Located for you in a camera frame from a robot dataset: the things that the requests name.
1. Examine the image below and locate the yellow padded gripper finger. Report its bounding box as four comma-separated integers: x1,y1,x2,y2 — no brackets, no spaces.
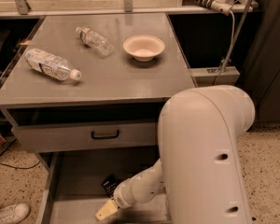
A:
95,199,119,221

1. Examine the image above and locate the black rxbar chocolate wrapper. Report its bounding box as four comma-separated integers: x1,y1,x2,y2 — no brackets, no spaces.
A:
102,175,119,198

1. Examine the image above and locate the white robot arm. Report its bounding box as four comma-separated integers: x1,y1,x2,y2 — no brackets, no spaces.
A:
95,85,255,224

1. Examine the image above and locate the open grey middle drawer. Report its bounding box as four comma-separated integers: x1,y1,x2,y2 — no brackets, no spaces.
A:
35,147,171,224

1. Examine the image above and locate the grey top drawer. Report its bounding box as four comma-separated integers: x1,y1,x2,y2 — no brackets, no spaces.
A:
12,120,157,153

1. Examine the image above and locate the grey metal drawer cabinet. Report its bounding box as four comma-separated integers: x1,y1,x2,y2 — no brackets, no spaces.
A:
0,12,200,224

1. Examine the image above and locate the white sneaker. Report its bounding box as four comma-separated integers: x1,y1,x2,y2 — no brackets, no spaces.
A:
0,203,31,224

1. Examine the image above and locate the large labelled water bottle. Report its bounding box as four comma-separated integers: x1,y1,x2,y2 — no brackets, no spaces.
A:
24,49,81,81

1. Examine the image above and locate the white paper bowl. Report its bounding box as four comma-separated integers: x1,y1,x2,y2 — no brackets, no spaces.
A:
123,35,165,62

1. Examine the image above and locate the small clear water bottle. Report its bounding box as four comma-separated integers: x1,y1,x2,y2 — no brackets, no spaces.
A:
76,27,113,57

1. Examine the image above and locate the dark cabinet on wheels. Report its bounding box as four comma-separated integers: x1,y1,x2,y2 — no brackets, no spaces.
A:
244,0,280,123

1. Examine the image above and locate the white power strip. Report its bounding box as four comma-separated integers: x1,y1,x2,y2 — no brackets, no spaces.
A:
192,0,232,16

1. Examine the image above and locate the black drawer handle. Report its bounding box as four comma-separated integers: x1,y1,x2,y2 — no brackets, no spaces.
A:
91,130,120,140

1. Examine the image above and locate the black floor cable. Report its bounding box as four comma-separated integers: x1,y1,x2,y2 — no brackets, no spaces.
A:
0,138,41,170

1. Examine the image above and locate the white power cable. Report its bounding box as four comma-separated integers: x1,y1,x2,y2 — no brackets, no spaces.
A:
213,9,236,86

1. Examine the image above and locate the grey back shelf frame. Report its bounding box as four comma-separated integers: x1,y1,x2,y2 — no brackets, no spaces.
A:
0,0,259,19

